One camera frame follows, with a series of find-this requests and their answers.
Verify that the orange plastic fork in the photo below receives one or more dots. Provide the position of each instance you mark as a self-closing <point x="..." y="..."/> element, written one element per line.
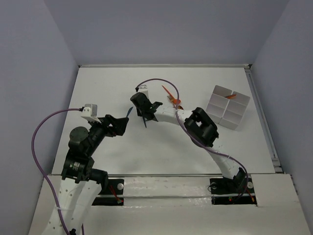
<point x="231" y="96"/>

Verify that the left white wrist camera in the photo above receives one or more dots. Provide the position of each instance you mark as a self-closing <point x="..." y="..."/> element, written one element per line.
<point x="89" y="113"/>

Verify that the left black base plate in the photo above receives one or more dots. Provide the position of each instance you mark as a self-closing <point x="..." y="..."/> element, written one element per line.
<point x="112" y="195"/>

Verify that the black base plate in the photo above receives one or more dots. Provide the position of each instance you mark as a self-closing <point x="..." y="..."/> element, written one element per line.
<point x="224" y="192"/>
<point x="112" y="195"/>

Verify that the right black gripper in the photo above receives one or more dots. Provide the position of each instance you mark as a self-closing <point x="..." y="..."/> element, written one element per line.
<point x="140" y="112"/>

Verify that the white divided container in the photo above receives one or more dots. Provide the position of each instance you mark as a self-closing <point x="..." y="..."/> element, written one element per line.
<point x="227" y="112"/>

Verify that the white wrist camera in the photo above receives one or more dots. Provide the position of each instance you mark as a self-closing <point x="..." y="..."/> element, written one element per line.
<point x="89" y="113"/>
<point x="144" y="89"/>

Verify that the orange plastic spoon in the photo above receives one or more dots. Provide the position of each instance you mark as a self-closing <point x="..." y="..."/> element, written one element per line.
<point x="176" y="101"/>

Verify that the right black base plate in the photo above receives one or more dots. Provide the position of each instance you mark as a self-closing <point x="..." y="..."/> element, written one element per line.
<point x="224" y="192"/>

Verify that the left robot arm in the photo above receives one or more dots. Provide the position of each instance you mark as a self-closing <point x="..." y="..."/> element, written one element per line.
<point x="80" y="182"/>

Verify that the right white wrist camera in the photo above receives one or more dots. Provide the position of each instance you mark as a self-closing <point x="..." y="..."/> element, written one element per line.
<point x="144" y="89"/>

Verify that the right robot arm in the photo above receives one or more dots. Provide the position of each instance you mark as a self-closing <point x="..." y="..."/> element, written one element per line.
<point x="202" y="131"/>

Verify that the blue plastic knife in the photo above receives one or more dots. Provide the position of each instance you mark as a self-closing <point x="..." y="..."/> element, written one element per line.
<point x="129" y="111"/>

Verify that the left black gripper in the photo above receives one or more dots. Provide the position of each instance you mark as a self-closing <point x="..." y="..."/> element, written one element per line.
<point x="110" y="125"/>

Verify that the orange plastic knife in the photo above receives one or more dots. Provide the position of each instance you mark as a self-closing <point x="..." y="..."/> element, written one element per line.
<point x="168" y="92"/>

